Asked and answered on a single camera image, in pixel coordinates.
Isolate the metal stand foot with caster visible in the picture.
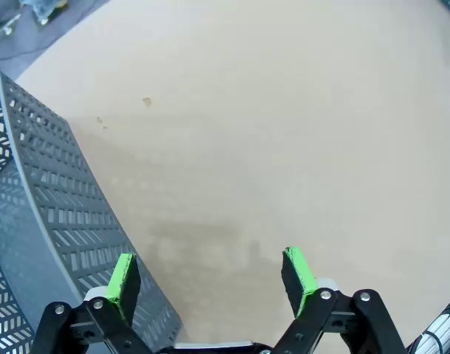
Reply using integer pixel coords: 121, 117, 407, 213
0, 13, 22, 38
20, 0, 69, 25

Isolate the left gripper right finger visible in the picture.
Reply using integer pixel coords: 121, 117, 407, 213
271, 246, 406, 354

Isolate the grey ribbed cable bundle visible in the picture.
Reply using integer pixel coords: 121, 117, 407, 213
407, 291, 450, 354

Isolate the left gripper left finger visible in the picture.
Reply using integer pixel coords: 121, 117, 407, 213
31, 252, 154, 354

